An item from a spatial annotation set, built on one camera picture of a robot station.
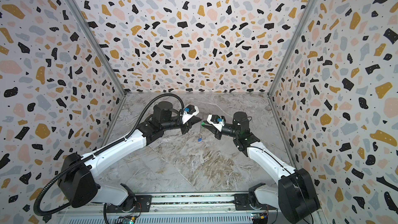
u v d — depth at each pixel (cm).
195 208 73
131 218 70
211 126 75
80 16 80
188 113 62
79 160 43
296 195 41
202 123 76
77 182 39
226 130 68
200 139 88
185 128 65
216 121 63
